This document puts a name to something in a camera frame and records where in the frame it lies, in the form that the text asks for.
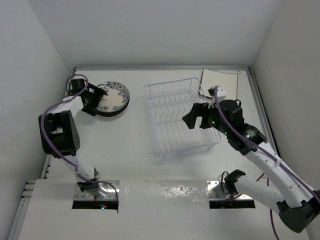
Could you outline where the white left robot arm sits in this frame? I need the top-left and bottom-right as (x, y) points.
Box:
(38, 74), (105, 198)

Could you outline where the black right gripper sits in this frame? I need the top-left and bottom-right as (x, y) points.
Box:
(182, 101), (230, 136)

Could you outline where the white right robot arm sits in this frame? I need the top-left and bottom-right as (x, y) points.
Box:
(182, 100), (320, 233)

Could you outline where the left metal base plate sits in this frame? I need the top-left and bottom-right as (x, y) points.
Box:
(73, 181), (117, 202)

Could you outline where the white wire dish rack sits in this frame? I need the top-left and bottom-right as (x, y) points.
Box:
(144, 77), (221, 161)

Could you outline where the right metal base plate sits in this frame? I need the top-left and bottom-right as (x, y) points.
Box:
(206, 180), (253, 202)

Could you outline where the metal base plate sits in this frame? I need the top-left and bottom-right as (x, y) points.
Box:
(206, 180), (253, 202)
(73, 181), (117, 202)

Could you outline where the dark red round plate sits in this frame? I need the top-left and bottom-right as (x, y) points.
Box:
(96, 102), (129, 114)

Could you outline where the black white speckled plate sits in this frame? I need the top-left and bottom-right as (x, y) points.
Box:
(97, 81), (130, 105)

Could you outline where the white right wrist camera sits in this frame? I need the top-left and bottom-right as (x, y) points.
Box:
(208, 85), (227, 103)

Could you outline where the red floral round plate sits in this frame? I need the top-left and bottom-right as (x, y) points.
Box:
(97, 110), (126, 119)

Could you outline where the square grey plate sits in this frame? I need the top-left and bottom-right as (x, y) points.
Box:
(200, 68), (238, 100)

